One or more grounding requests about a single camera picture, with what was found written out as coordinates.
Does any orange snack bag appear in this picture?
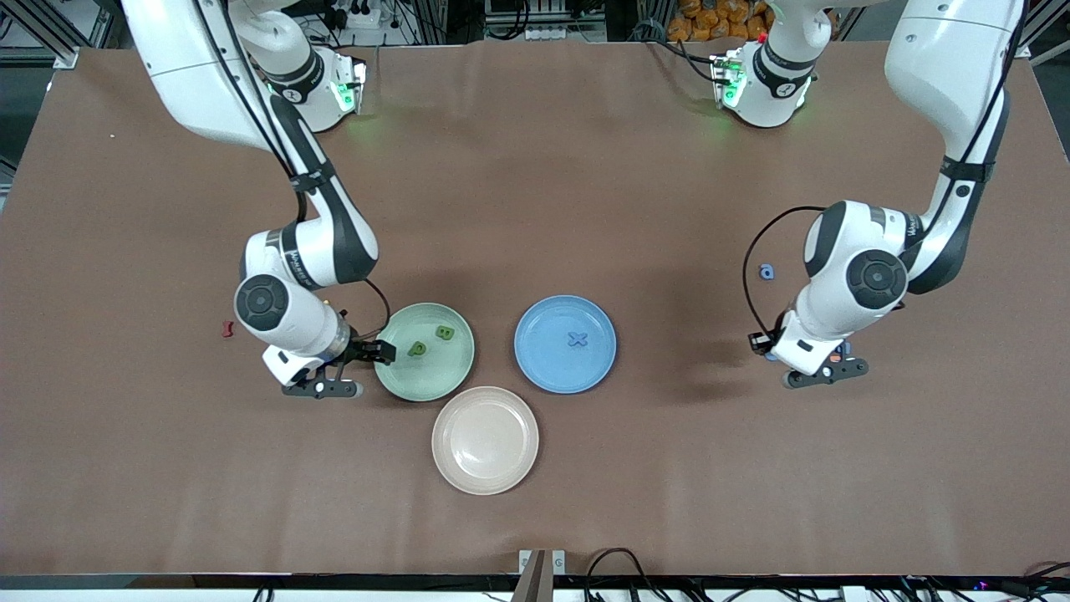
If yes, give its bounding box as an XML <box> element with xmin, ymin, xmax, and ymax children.
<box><xmin>669</xmin><ymin>0</ymin><xmax>774</xmax><ymax>43</ymax></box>

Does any black cable bundle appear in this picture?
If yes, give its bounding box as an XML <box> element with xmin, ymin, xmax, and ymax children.
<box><xmin>899</xmin><ymin>562</ymin><xmax>1070</xmax><ymax>602</ymax></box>

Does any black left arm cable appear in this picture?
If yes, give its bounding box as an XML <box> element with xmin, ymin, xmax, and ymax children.
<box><xmin>741</xmin><ymin>206</ymin><xmax>828</xmax><ymax>335</ymax></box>

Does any base connector box green light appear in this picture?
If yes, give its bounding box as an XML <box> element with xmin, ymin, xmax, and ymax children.
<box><xmin>333</xmin><ymin>54</ymin><xmax>369</xmax><ymax>115</ymax></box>
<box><xmin>709</xmin><ymin>52</ymin><xmax>746</xmax><ymax>110</ymax></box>

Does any grey metal bracket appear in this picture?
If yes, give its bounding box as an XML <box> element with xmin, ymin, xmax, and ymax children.
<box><xmin>518</xmin><ymin>548</ymin><xmax>567</xmax><ymax>602</ymax></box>

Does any black table edge rail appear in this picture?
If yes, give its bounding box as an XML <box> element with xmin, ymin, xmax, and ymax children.
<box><xmin>0</xmin><ymin>573</ymin><xmax>1070</xmax><ymax>592</ymax></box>

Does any blue plate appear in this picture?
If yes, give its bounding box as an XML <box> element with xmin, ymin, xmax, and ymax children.
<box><xmin>513</xmin><ymin>294</ymin><xmax>618</xmax><ymax>395</ymax></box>

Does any pink plate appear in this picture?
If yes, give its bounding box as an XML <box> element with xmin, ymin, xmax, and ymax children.
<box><xmin>431</xmin><ymin>385</ymin><xmax>540</xmax><ymax>497</ymax></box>

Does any black cable loop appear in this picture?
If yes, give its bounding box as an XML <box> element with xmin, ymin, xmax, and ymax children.
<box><xmin>583</xmin><ymin>547</ymin><xmax>670</xmax><ymax>602</ymax></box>

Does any aluminium frame profile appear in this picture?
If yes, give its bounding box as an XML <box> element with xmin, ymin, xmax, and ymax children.
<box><xmin>0</xmin><ymin>0</ymin><xmax>118</xmax><ymax>69</ymax></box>

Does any green plate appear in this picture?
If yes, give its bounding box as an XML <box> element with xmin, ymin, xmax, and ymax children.
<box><xmin>373</xmin><ymin>302</ymin><xmax>476</xmax><ymax>403</ymax></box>

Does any brown table cover sheet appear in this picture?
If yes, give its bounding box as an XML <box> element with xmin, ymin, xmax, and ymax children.
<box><xmin>0</xmin><ymin>40</ymin><xmax>1070</xmax><ymax>578</ymax></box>

